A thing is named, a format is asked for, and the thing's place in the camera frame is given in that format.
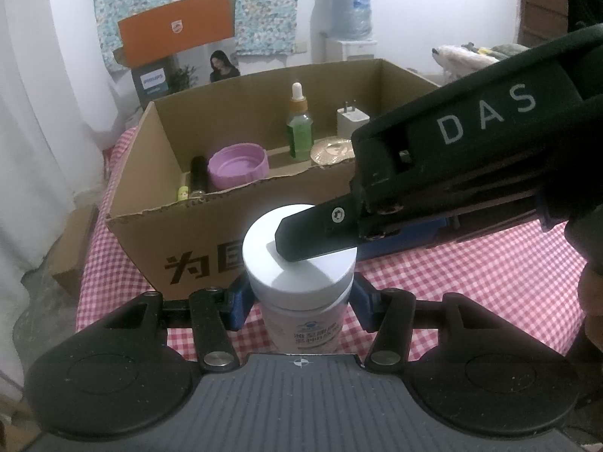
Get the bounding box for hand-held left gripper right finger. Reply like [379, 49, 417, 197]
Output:
[351, 273, 502, 373]

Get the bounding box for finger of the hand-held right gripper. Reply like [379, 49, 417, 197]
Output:
[355, 217, 455, 261]
[274, 194, 363, 263]

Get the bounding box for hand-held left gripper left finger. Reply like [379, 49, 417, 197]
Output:
[101, 275, 253, 373]

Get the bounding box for white supplement bottle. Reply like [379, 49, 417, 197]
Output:
[241, 203, 356, 354]

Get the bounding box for dark jar with gold lid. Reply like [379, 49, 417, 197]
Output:
[309, 136, 355, 168]

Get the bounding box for green dropper bottle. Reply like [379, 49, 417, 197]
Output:
[285, 82, 315, 161]

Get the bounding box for purple plastic lid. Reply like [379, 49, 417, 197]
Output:
[207, 144, 270, 194]

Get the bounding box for white charger plug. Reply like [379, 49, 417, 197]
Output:
[336, 100, 373, 142]

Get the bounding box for brown cardboard box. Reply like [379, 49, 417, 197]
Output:
[104, 59, 441, 301]

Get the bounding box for black cylindrical tube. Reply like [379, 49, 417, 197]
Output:
[189, 155, 210, 197]

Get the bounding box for person's right hand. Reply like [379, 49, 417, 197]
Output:
[579, 261, 603, 321]

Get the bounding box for red checkered tablecloth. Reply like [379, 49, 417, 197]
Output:
[75, 129, 594, 363]

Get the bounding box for white fuzzy blanket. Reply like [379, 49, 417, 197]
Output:
[432, 43, 502, 81]

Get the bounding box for grey green blanket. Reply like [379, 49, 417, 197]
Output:
[490, 43, 533, 60]

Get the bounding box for white water dispenser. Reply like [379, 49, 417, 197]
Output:
[320, 33, 379, 63]

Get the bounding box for brown wooden cabinet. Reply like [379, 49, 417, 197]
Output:
[516, 0, 571, 48]

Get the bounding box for small cardboard box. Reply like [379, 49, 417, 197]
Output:
[51, 205, 99, 299]

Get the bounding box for blue water jug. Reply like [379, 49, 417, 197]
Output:
[327, 0, 375, 41]

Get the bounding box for floral cloth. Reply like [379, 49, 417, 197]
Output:
[92, 0, 315, 73]

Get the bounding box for orange box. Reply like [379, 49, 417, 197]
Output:
[113, 0, 237, 69]

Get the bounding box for white curtain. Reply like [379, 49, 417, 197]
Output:
[0, 0, 123, 293]

